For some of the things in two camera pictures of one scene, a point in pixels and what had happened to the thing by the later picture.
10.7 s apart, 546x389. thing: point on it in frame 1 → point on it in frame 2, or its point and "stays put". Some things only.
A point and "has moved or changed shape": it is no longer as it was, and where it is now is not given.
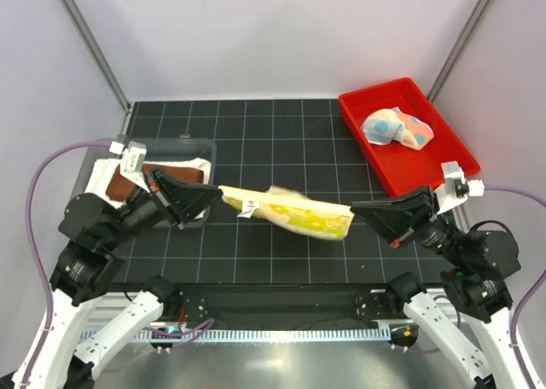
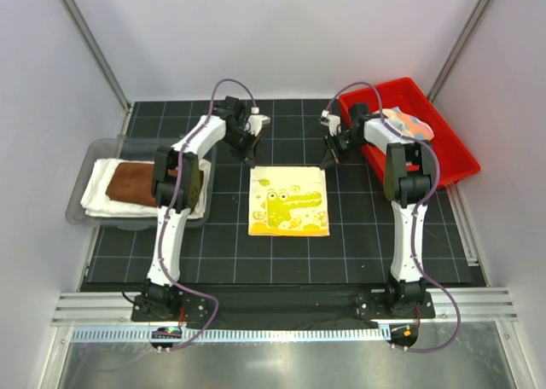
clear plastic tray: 159,149 stays put
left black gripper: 179,200 → 248,154
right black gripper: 397,217 → 329,159
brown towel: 119,188 stays put
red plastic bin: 399,168 stays put
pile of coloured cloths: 386,125 stays put
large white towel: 99,178 stays put
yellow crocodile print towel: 287,210 has moved or changed shape
